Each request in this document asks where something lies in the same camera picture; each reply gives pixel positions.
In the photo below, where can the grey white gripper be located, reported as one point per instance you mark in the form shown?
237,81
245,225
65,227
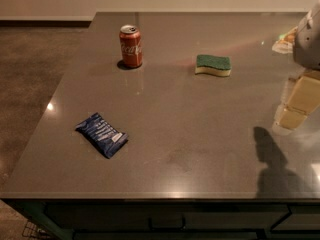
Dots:
308,42

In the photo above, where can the green and yellow sponge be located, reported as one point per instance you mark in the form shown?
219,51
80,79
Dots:
213,65

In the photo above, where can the crumpled white snack wrapper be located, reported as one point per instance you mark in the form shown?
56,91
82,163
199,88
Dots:
285,43

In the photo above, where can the red Coca-Cola can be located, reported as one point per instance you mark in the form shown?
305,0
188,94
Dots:
131,48

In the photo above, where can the blue snack packet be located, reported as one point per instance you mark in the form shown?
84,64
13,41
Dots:
104,137

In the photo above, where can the dark cabinet drawer with handle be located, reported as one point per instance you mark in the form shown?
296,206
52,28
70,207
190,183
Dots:
160,216

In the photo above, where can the wire rack on floor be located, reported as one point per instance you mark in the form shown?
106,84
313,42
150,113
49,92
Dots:
32,232

